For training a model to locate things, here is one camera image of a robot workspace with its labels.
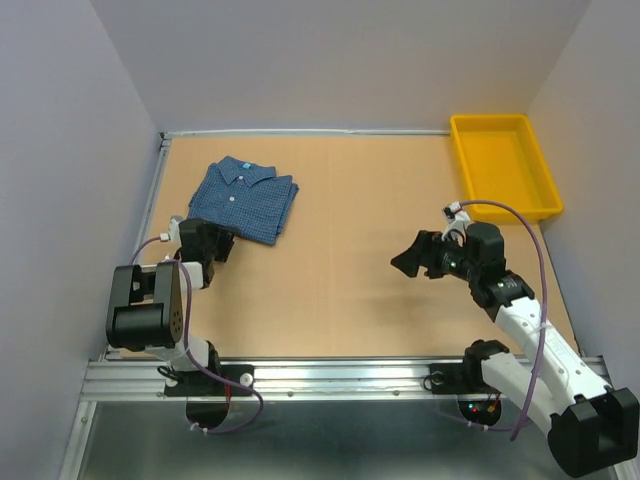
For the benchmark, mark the aluminium back rail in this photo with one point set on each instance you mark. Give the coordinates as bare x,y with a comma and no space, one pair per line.
295,132

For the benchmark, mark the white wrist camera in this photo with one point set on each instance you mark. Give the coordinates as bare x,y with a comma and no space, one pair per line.
172,234
457,222

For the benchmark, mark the blue checked long sleeve shirt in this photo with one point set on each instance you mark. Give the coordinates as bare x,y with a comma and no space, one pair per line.
250,199

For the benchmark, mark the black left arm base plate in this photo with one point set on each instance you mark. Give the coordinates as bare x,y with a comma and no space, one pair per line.
235,380

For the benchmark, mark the aluminium rail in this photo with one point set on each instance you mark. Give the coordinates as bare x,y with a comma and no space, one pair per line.
127,181
295,132
322,379

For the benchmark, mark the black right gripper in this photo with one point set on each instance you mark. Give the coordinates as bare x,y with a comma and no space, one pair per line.
423,251

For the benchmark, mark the aluminium left side rail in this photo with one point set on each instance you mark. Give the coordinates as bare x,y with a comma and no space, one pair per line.
127,181

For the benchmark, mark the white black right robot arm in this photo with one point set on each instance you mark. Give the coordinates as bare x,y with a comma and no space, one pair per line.
588,424

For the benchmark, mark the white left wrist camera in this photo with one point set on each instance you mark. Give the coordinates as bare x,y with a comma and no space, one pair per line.
172,234

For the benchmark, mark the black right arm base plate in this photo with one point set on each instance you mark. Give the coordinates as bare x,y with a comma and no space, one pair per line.
455,379

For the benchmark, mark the aluminium front rail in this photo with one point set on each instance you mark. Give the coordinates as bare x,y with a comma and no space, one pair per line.
322,379

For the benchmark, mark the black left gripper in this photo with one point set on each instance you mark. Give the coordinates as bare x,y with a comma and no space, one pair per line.
224,238

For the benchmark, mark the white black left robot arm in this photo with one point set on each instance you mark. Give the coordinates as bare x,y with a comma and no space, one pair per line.
145,310

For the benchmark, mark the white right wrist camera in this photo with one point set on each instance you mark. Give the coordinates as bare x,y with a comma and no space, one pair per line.
457,222

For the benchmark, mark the yellow plastic bin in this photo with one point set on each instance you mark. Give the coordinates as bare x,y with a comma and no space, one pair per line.
500,160

